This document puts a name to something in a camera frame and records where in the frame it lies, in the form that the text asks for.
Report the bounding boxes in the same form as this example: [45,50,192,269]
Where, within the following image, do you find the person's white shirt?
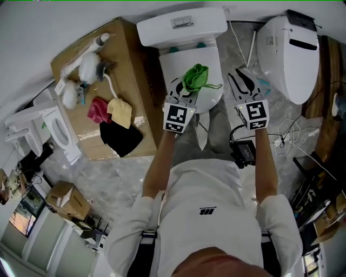
[104,159,304,277]

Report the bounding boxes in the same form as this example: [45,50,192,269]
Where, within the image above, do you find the person's left forearm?
[142,131,177,200]

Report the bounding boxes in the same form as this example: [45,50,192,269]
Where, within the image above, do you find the small cardboard box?
[45,180,91,221]

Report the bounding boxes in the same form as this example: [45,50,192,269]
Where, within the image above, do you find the black router with antennas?
[78,216,110,245]

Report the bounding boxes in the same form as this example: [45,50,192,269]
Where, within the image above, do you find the white smart toilet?
[256,15,321,105]

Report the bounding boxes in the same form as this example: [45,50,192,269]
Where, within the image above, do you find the black cable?
[280,80,346,148]

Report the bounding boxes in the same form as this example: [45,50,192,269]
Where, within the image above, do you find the white curved handle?
[104,74,120,100]

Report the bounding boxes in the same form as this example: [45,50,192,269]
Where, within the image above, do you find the person's right forearm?
[254,127,281,204]

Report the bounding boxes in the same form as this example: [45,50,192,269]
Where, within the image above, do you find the black cloth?
[99,121,144,159]

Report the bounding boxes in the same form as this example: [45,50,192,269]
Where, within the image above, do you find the black metal rack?
[292,151,346,255]

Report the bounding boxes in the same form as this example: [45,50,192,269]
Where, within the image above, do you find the white toilet brush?
[244,29,257,69]

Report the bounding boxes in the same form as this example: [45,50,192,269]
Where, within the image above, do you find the computer monitor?
[9,186,47,239]

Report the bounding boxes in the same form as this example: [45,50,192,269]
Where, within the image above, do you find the wooden slatted bench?
[301,35,346,163]

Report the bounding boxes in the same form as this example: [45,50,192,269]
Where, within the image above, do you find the yellow cloth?
[107,97,134,129]

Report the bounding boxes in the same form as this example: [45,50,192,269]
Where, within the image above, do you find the teal hand tool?
[77,82,89,106]

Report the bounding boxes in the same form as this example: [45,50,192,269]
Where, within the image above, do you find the white toilet with tank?
[136,7,229,151]

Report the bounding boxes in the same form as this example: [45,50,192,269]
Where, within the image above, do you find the white fluffy long-handled duster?
[61,32,111,85]

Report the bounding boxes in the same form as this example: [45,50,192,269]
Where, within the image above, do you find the black waist device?
[229,126,258,169]

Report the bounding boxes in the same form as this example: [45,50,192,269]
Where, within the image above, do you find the person's face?
[172,246,267,277]

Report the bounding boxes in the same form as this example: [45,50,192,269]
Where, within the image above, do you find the person's grey trousers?
[177,98,236,163]

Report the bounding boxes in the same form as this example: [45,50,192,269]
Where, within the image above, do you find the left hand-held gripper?
[163,77,200,135]

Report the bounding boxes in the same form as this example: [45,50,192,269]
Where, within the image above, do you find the black shoulder strap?
[259,229,282,277]
[127,229,158,277]

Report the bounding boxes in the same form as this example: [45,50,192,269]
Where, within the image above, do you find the white power cable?
[228,19,346,182]

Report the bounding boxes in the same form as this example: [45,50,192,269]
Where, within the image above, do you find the small white fluffy duster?
[61,80,80,110]

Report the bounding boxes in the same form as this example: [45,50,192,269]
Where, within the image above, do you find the red cloth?
[86,97,113,124]

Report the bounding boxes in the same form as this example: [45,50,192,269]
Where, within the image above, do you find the chrome flush button plate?
[171,16,195,29]

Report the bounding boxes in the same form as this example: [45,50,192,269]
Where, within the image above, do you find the large cardboard box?
[50,17,166,161]

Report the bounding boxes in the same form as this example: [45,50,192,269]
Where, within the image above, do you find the green microfibre cloth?
[182,63,223,93]

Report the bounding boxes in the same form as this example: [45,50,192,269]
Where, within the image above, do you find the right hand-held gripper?
[227,68,271,131]

